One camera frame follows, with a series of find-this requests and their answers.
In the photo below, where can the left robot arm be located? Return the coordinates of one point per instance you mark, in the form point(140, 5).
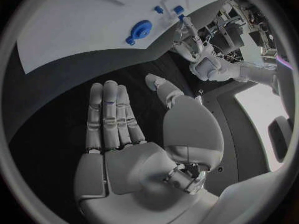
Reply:
point(233, 72)

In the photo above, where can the blue short cylinder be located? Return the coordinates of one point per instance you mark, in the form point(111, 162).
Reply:
point(178, 9)

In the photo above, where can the small blue peg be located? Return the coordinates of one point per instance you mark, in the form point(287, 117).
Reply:
point(130, 40)

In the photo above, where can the white task board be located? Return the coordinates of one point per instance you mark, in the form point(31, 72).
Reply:
point(81, 31)

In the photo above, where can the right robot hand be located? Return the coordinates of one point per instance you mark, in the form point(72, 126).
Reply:
point(135, 168)

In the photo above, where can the blue plug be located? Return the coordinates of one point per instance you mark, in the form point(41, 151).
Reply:
point(181, 17)

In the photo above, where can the glowing light bar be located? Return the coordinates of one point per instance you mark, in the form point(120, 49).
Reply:
point(283, 61)

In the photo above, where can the blue gear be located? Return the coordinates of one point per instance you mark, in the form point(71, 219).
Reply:
point(140, 29)

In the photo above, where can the cluttered equipment rack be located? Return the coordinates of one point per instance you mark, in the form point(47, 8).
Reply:
point(230, 37)

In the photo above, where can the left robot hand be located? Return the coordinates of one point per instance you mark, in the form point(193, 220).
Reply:
point(189, 44)

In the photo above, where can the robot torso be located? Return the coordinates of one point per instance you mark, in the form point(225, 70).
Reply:
point(257, 115)

